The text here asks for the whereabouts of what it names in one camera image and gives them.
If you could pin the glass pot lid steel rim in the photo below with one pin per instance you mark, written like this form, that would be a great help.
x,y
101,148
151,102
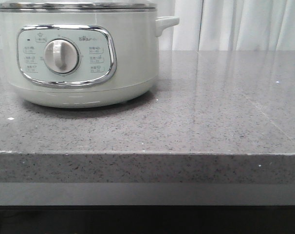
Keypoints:
x,y
53,6

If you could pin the pale green electric cooking pot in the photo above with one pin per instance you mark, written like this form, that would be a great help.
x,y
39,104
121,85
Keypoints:
x,y
81,59

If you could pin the white curtain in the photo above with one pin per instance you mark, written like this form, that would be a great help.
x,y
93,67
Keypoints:
x,y
228,25

